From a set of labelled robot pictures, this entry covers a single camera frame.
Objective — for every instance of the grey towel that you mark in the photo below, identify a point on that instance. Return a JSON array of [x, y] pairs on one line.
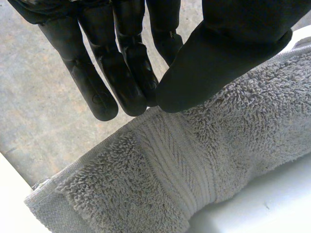
[[194, 145]]

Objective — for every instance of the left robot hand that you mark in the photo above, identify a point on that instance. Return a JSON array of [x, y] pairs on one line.
[[218, 60]]

